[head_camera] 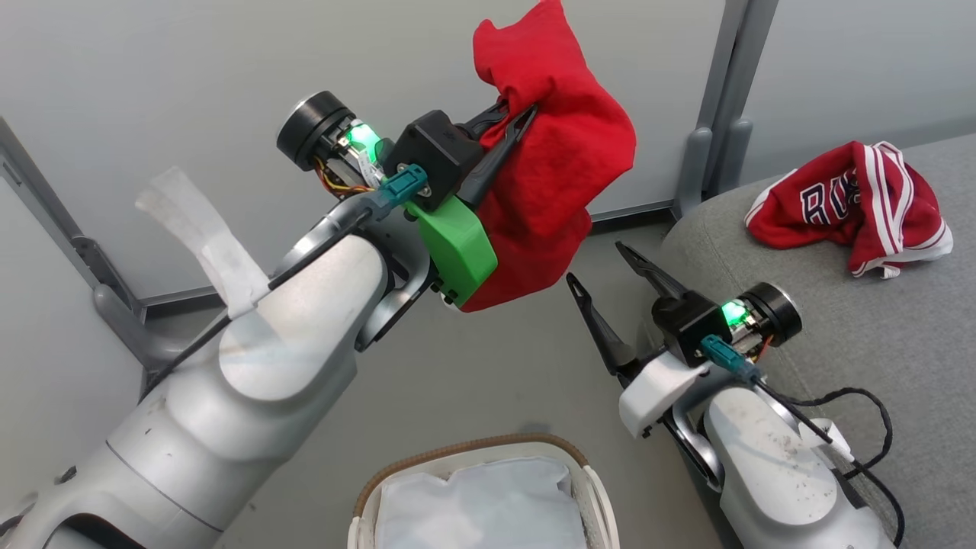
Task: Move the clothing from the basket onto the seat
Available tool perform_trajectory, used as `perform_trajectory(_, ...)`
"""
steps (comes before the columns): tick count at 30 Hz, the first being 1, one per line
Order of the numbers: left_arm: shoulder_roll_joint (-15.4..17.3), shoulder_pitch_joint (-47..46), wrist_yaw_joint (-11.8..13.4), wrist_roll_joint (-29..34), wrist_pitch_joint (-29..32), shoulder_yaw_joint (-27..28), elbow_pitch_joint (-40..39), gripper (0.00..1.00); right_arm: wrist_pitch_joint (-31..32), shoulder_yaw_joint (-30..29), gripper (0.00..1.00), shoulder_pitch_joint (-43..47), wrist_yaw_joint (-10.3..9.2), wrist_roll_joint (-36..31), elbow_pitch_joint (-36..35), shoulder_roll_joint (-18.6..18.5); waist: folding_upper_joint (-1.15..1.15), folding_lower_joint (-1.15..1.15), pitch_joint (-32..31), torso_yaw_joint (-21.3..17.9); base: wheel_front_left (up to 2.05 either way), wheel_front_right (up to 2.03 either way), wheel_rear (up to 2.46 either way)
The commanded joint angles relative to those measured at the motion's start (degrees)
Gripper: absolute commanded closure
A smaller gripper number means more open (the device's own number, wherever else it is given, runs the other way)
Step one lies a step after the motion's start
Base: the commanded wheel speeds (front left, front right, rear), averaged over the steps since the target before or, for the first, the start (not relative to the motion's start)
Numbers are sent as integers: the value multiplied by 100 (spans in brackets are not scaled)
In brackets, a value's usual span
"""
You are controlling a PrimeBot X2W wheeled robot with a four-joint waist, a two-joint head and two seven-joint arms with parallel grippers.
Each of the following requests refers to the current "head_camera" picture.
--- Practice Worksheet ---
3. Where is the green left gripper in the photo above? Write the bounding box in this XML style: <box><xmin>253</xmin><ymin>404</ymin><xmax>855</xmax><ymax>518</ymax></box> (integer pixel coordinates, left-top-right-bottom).
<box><xmin>277</xmin><ymin>91</ymin><xmax>539</xmax><ymax>308</ymax></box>

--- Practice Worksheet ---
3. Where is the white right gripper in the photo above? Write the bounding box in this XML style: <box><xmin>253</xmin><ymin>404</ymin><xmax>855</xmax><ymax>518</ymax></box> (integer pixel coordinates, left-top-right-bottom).
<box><xmin>567</xmin><ymin>242</ymin><xmax>804</xmax><ymax>440</ymax></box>

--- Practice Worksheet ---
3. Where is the red Bulls 23 jersey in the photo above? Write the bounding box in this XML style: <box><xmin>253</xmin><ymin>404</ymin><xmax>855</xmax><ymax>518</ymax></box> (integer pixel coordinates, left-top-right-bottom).
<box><xmin>457</xmin><ymin>0</ymin><xmax>637</xmax><ymax>313</ymax></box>

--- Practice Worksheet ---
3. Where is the red jersey with white trim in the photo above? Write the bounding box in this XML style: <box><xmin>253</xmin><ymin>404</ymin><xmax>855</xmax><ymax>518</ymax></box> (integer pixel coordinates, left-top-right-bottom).
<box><xmin>745</xmin><ymin>140</ymin><xmax>955</xmax><ymax>280</ymax></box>

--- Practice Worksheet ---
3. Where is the grey fabric sofa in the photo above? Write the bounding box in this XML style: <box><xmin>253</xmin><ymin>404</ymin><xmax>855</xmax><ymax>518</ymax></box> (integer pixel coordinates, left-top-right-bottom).
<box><xmin>660</xmin><ymin>133</ymin><xmax>976</xmax><ymax>549</ymax></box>

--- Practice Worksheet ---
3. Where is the grey partition foot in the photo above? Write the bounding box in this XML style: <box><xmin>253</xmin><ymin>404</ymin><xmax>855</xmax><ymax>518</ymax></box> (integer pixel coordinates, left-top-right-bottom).
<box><xmin>673</xmin><ymin>127</ymin><xmax>722</xmax><ymax>222</ymax></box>
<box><xmin>709</xmin><ymin>116</ymin><xmax>753</xmax><ymax>201</ymax></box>

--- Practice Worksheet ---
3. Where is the white laundry basket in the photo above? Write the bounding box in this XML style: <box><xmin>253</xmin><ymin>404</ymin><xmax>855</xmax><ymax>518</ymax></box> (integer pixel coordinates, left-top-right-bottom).
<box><xmin>348</xmin><ymin>433</ymin><xmax>620</xmax><ymax>549</ymax></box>

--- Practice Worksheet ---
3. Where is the white tape strip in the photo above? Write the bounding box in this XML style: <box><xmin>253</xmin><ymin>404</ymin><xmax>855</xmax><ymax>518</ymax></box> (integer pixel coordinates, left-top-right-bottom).
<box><xmin>797</xmin><ymin>417</ymin><xmax>856</xmax><ymax>463</ymax></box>

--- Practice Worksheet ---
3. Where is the white basket liner cloth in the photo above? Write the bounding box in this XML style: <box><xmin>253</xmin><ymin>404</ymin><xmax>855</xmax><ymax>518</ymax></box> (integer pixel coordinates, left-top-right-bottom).
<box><xmin>374</xmin><ymin>456</ymin><xmax>588</xmax><ymax>549</ymax></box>

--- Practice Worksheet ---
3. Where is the translucent tape flag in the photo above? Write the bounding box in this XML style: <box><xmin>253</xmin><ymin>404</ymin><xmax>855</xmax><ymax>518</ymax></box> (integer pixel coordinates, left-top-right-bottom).
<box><xmin>135</xmin><ymin>166</ymin><xmax>273</xmax><ymax>321</ymax></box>

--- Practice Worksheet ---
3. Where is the grey partition caster leg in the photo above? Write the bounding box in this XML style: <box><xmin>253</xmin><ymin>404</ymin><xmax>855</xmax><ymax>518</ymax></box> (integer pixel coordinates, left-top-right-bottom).
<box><xmin>93</xmin><ymin>284</ymin><xmax>184</xmax><ymax>376</ymax></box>

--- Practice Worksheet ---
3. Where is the teal left cable connector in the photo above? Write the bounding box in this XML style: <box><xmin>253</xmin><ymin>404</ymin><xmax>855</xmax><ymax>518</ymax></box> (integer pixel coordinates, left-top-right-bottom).
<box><xmin>378</xmin><ymin>163</ymin><xmax>429</xmax><ymax>208</ymax></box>

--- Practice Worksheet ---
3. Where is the teal cable connector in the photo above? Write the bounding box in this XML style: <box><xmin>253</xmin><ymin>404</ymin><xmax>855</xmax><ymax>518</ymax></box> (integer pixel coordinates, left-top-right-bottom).
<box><xmin>378</xmin><ymin>163</ymin><xmax>429</xmax><ymax>208</ymax></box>
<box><xmin>701</xmin><ymin>335</ymin><xmax>764</xmax><ymax>385</ymax></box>

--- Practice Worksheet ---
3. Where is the teal right cable connector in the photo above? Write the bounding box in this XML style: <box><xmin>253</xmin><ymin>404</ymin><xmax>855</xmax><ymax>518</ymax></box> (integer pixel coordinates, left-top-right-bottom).
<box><xmin>701</xmin><ymin>335</ymin><xmax>764</xmax><ymax>385</ymax></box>

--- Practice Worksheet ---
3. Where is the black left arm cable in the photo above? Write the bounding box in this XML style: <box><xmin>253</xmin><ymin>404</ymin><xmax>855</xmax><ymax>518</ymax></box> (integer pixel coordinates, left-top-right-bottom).
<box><xmin>143</xmin><ymin>200</ymin><xmax>386</xmax><ymax>391</ymax></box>

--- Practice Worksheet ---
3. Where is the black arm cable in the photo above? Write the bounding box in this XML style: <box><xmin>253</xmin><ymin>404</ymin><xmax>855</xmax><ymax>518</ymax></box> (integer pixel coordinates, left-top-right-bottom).
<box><xmin>143</xmin><ymin>200</ymin><xmax>386</xmax><ymax>391</ymax></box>
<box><xmin>753</xmin><ymin>380</ymin><xmax>907</xmax><ymax>544</ymax></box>

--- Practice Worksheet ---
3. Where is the grey double partition post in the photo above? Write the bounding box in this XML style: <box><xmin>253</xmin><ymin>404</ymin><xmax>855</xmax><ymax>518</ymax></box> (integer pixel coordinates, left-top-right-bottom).
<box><xmin>698</xmin><ymin>0</ymin><xmax>780</xmax><ymax>195</ymax></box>

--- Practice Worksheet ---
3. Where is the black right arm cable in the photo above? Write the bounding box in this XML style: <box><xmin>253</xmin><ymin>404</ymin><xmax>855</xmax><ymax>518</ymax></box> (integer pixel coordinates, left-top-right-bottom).
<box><xmin>753</xmin><ymin>380</ymin><xmax>907</xmax><ymax>544</ymax></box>

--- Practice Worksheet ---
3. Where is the dark hinge bracket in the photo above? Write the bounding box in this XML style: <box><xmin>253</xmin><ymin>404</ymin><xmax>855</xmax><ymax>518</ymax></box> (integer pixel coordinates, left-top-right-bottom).
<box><xmin>72</xmin><ymin>236</ymin><xmax>140</xmax><ymax>307</ymax></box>

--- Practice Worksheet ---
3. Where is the grey partition corner post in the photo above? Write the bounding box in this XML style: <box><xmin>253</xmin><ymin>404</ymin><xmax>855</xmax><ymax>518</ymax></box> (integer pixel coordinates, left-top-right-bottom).
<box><xmin>0</xmin><ymin>118</ymin><xmax>146</xmax><ymax>321</ymax></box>

